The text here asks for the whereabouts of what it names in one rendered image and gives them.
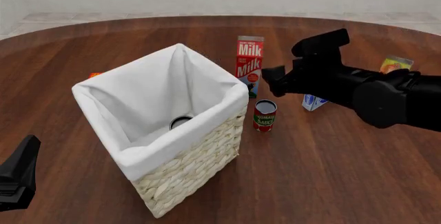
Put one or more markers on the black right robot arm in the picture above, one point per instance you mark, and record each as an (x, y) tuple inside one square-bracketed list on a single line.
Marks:
[(389, 100)]

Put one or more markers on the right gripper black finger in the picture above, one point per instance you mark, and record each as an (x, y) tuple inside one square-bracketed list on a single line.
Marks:
[(274, 78), (320, 43)]

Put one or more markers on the yellow and green food box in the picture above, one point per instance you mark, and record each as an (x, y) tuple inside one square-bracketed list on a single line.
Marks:
[(396, 63)]

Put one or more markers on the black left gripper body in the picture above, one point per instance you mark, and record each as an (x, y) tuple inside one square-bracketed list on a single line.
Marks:
[(15, 195)]

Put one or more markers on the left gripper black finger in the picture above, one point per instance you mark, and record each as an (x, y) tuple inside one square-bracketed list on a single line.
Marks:
[(21, 159)]

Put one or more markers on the small orange-red food box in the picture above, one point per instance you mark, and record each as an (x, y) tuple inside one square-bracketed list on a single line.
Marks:
[(95, 75)]

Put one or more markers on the small blue and white box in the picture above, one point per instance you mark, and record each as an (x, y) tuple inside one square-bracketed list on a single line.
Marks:
[(311, 103)]

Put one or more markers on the dark-topped soup tin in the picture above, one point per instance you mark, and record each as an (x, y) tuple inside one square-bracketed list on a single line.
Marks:
[(180, 122)]

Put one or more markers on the red tomato sauce tin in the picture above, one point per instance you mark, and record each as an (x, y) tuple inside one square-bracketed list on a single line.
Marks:
[(264, 120)]

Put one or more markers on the red and white milk carton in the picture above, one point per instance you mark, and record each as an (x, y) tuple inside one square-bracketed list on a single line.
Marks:
[(248, 63)]

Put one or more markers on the white-lined pale wicker basket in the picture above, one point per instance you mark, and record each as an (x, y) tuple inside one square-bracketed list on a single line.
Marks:
[(193, 156)]

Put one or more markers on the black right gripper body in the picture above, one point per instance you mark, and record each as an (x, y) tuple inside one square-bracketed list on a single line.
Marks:
[(313, 71)]

